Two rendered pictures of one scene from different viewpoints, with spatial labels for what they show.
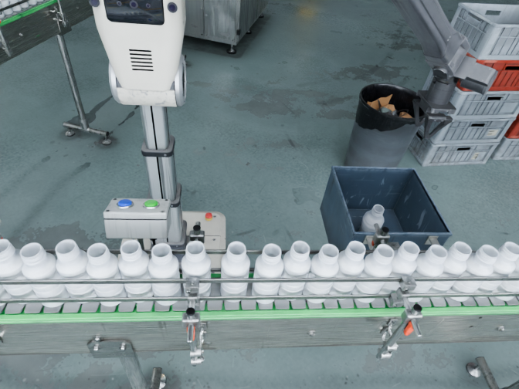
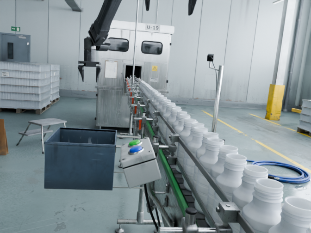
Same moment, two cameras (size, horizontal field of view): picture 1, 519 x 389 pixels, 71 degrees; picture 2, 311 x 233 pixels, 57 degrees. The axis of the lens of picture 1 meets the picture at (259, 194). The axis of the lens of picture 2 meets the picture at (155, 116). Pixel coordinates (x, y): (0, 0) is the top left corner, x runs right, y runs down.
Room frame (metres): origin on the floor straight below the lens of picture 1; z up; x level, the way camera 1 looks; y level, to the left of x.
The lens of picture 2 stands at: (0.52, 0.97, 1.31)
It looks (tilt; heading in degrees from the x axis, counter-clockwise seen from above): 10 degrees down; 272
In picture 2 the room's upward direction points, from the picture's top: 5 degrees clockwise
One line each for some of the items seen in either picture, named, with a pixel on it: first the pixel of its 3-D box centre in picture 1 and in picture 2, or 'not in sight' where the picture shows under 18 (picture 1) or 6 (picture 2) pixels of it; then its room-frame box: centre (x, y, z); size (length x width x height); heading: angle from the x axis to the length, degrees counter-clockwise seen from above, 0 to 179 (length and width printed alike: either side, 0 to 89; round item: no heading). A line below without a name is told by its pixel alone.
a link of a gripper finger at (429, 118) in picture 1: (431, 120); (93, 72); (0.87, -0.43, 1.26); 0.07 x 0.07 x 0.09; 8
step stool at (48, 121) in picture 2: not in sight; (42, 133); (2.31, -3.20, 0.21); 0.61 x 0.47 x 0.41; 152
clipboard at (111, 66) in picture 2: not in sight; (111, 69); (1.57, -4.44, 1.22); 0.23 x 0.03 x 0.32; 9
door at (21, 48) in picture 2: not in sight; (15, 64); (5.95, -9.30, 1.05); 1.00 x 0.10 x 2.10; 9
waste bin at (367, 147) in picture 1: (378, 140); not in sight; (2.20, -0.79, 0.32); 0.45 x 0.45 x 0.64
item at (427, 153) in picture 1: (447, 140); not in sight; (2.66, -1.51, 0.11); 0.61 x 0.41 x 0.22; 105
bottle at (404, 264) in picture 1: (397, 269); (165, 119); (0.51, -0.33, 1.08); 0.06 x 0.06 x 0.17
